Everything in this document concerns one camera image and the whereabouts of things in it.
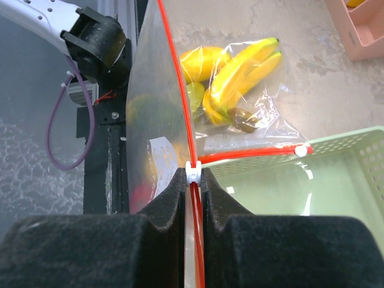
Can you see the orange fruit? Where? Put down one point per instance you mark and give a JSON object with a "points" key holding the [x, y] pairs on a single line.
{"points": [[182, 153]]}

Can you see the yellow star fruit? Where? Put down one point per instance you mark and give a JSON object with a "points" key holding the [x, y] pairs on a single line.
{"points": [[195, 92]]}

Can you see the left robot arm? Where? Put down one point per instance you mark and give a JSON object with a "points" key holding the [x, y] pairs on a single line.
{"points": [[77, 32]]}

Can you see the yellow block in organizer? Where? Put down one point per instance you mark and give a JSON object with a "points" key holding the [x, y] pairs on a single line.
{"points": [[353, 3]]}

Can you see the pale green plastic basket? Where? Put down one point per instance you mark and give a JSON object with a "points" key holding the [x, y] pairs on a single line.
{"points": [[343, 176]]}

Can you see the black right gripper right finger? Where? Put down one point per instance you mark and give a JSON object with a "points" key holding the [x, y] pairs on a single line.
{"points": [[242, 249]]}

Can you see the red apple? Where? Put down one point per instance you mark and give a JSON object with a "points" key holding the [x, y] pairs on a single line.
{"points": [[139, 198]]}

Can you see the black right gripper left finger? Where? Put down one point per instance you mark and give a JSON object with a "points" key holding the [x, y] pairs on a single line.
{"points": [[145, 249]]}

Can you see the pink desk file organizer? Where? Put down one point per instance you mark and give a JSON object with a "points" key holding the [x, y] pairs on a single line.
{"points": [[360, 29]]}

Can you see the yellow banana bunch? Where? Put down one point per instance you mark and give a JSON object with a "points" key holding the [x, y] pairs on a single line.
{"points": [[238, 76]]}

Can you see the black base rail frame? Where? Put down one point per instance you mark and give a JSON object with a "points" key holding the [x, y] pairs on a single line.
{"points": [[105, 169]]}

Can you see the yellow mango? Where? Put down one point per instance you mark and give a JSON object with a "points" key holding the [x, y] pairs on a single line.
{"points": [[198, 64]]}

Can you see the clear zip bag orange zipper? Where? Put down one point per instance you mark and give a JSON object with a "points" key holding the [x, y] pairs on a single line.
{"points": [[257, 127]]}

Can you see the green orange mango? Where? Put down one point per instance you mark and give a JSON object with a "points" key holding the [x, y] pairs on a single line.
{"points": [[154, 115]]}

